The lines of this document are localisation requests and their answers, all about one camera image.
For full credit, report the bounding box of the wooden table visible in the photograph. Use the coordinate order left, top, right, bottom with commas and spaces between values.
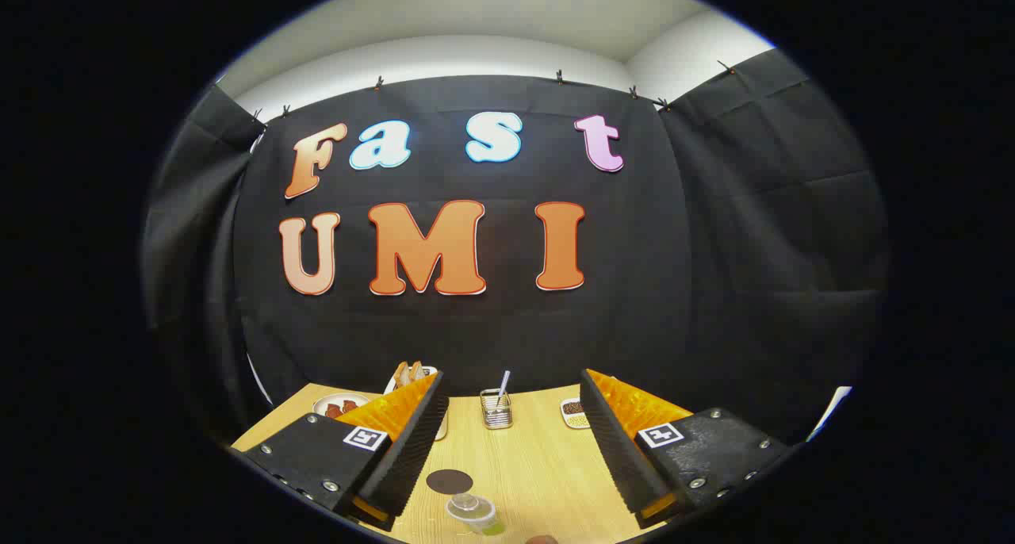
230, 383, 675, 544

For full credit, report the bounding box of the clear plastic juice bottle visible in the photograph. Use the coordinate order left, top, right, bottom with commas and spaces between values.
446, 492, 506, 538

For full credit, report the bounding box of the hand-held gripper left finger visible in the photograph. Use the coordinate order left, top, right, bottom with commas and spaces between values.
244, 371, 445, 531

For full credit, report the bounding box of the metal wire basket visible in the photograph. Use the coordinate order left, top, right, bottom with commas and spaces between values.
480, 389, 514, 431

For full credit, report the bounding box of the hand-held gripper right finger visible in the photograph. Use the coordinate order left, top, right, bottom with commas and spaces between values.
580, 369, 787, 531

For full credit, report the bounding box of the dark brown round coaster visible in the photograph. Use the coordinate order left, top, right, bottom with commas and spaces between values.
426, 469, 474, 495

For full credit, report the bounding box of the white toaster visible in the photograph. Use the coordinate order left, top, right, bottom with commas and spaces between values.
384, 365, 450, 442

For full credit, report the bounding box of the white round plate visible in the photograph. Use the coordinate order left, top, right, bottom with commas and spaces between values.
312, 393, 370, 419

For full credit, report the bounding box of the white sheet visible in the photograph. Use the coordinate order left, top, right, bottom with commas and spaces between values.
807, 385, 854, 443

